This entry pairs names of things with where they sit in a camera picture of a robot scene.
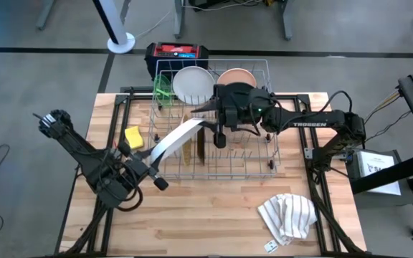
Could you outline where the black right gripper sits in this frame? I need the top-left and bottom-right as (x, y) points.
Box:
(191, 83), (276, 150)

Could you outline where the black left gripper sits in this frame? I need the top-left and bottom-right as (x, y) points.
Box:
(118, 142), (170, 191)

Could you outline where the white deep plate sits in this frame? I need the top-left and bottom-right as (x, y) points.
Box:
(148, 117), (207, 166)

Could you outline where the floral plate brown underside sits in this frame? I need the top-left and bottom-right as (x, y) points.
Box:
(196, 127), (207, 167)

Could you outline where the light grey plate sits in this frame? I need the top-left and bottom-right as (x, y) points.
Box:
(172, 65), (217, 106)

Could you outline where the yellow patterned plate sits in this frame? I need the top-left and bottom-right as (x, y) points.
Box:
(181, 113), (194, 167)

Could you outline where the pink plate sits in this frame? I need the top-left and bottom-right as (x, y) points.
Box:
(216, 67), (257, 89)

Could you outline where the green translucent cup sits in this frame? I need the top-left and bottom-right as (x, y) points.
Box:
(153, 73), (174, 108)

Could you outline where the yellow sponge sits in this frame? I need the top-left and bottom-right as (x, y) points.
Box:
(124, 125), (145, 151)

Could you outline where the grey desk leg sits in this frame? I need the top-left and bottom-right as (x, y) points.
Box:
(119, 0), (132, 24)
(173, 0), (186, 39)
(36, 0), (55, 32)
(281, 0), (295, 41)

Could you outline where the white tower fan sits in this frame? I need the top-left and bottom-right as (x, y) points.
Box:
(91, 0), (136, 54)

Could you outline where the striped white dish towel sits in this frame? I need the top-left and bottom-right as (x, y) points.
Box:
(257, 193), (318, 247)

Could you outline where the small white tag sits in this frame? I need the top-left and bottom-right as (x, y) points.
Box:
(263, 239), (279, 254)

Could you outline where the white printed box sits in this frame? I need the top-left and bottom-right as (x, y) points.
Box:
(356, 150), (402, 196)

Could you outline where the black aluminium table frame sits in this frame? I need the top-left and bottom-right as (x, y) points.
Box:
(54, 85), (369, 257)

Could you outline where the grey wire dish rack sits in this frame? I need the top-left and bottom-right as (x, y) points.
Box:
(147, 57), (282, 179)

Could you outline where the yellow cable bundle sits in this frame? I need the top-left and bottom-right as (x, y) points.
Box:
(364, 89), (401, 125)

